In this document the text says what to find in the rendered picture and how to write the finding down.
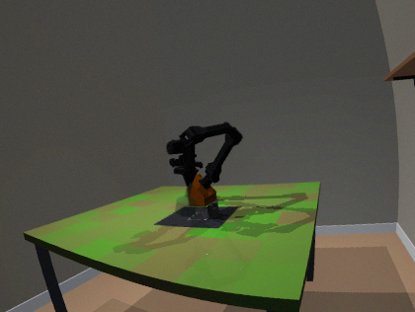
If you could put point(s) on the dark grey mat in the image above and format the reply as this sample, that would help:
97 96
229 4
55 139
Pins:
199 219

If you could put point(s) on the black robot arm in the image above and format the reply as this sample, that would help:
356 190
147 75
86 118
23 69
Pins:
197 134

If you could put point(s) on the green glass bottle with grey cap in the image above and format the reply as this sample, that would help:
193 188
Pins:
186 205

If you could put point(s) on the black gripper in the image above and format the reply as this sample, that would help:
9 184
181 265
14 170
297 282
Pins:
189 170

